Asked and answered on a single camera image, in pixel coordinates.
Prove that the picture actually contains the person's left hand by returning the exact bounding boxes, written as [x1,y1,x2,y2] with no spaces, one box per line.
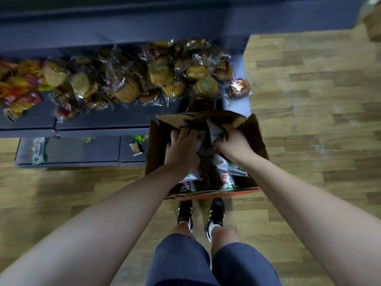
[164,128,202,176]

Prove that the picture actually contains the pile of white snacks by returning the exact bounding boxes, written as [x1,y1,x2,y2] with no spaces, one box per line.
[178,155,249,193]

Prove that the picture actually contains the sealed brown shipping carton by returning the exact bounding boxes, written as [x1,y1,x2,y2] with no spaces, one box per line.
[362,2,381,42]

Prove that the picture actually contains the small red white sachet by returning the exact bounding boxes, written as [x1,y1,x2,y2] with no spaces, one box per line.
[129,141,144,157]

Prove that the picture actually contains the person's left shoe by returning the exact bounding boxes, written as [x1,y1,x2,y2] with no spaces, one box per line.
[177,200,194,233]

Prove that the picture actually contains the pile of red orange packets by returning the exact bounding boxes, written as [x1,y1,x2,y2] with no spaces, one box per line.
[0,58,53,122]

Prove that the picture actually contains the person's leg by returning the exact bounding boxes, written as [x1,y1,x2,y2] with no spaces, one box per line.
[210,224,242,257]
[169,222,194,239]

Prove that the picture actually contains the person's right hand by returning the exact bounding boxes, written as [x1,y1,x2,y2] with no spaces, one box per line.
[213,123,256,164]

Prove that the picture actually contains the person's shoe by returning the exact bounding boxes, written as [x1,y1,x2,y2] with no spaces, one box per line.
[177,200,194,233]
[204,198,226,242]

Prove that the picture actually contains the pile of wrapped buns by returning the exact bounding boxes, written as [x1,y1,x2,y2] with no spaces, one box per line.
[41,38,234,122]

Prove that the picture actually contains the person's left leg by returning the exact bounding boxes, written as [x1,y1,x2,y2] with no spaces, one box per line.
[169,222,194,239]

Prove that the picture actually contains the red label pastry packet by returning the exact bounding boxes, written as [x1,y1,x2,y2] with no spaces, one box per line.
[227,77,252,99]

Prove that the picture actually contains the brown cardboard box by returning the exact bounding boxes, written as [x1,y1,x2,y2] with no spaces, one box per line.
[145,110,270,201]

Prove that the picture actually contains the dark blue metal shelf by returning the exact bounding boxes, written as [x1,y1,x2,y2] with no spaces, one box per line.
[0,0,367,170]

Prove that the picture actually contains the person's right shoe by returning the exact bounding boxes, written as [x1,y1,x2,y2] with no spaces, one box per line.
[204,198,226,242]

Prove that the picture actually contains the person's right leg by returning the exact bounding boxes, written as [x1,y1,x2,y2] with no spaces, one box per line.
[210,224,242,257]

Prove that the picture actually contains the person's left forearm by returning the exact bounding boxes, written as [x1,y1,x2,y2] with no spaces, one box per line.
[0,163,185,286]

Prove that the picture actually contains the person's right forearm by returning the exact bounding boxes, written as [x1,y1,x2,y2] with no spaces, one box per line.
[238,157,381,286]

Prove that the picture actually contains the dark blue shorts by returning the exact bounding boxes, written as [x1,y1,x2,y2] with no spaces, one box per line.
[145,234,283,286]

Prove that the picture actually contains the white snack packet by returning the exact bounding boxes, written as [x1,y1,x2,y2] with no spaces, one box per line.
[206,118,229,145]
[190,131,208,152]

